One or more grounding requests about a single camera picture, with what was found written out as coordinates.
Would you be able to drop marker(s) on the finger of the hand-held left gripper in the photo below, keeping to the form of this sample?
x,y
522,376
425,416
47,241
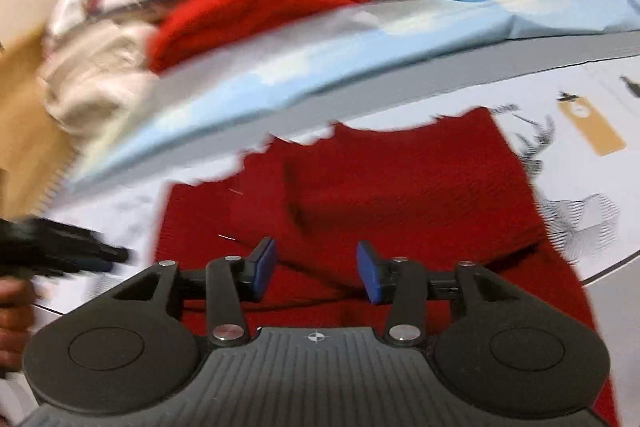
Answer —
x,y
55,247

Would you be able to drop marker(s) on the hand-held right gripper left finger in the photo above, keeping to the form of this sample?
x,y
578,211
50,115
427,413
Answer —
x,y
262,269

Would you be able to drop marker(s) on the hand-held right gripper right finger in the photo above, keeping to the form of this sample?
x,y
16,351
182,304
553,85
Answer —
x,y
371,272

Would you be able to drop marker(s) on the dark red knitted sweater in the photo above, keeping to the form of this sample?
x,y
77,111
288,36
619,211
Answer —
x,y
390,197

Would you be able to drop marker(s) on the person's left hand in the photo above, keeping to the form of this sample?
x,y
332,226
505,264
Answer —
x,y
15,322

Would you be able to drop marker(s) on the cream fluffy folded blanket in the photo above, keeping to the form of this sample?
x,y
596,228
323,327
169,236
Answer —
x,y
95,77

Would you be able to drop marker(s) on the light blue bed sheet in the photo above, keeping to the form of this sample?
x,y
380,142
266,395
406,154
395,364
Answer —
x,y
310,57

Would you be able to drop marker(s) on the bright red folded blanket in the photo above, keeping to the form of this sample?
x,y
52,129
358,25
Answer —
x,y
250,7

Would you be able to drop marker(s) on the wooden bed frame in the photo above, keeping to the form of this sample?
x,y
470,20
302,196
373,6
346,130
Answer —
x,y
25,132

